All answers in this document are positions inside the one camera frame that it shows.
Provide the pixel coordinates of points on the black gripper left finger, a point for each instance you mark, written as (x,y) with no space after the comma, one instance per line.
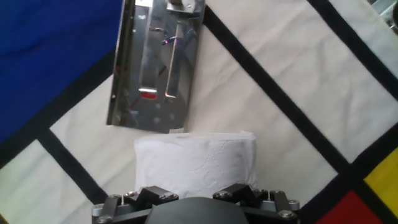
(149,196)

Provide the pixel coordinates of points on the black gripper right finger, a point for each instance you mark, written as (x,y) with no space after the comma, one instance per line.
(245,194)

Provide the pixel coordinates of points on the white toilet paper roll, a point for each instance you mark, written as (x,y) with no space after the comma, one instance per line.
(196,165)

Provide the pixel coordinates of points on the chrome toilet paper holder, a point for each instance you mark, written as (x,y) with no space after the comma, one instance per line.
(149,62)

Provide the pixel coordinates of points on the colour block pattern cloth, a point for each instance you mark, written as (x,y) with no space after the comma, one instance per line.
(280,109)

